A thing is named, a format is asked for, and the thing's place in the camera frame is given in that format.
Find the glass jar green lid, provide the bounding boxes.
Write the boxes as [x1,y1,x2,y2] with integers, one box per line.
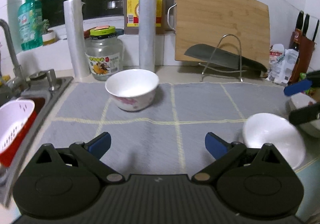
[85,25,125,81]

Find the white red colander basket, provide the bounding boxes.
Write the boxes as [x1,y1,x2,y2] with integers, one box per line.
[1,97,46,168]

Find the steel faucet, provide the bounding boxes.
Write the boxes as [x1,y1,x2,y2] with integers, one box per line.
[0,19,29,91]

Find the brown oil jug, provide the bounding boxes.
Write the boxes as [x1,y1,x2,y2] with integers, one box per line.
[124,0,166,35]

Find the dark soy sauce bottle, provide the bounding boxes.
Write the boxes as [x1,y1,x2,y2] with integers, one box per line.
[289,28,302,52]

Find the small potted plant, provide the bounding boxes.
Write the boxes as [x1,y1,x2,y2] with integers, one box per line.
[41,19,56,46]

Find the tall plastic wrap roll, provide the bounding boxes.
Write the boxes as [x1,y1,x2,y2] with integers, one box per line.
[139,0,157,72]

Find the green lidded sauce jar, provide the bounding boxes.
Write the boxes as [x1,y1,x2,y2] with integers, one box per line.
[299,73,319,97]

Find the steel sink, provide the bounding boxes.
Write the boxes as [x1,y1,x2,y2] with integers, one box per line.
[1,76,73,208]

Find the brown knife block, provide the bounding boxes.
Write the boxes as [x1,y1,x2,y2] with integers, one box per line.
[289,10,319,85]

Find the floral bowl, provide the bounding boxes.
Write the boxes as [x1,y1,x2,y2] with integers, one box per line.
[105,69,159,112]

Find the white seasoning bag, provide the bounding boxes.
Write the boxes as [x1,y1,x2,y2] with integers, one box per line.
[267,44,298,86]

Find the black cleaver knife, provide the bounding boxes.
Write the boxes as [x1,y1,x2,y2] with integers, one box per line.
[184,44,267,73]

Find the short plastic bag roll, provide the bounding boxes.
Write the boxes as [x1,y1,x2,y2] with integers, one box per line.
[63,0,91,79]

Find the green dish soap bottle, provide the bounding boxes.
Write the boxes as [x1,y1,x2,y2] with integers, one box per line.
[18,0,43,51]

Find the grey checked dish mat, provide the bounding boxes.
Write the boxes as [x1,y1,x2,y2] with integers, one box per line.
[41,83,290,175]

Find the plain white bowl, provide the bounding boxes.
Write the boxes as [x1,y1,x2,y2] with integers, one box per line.
[242,113,306,169]

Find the bamboo cutting board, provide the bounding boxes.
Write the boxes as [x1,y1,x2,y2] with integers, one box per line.
[175,0,270,67]

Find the metal wire rack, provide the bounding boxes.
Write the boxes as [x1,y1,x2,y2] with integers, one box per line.
[199,34,243,82]

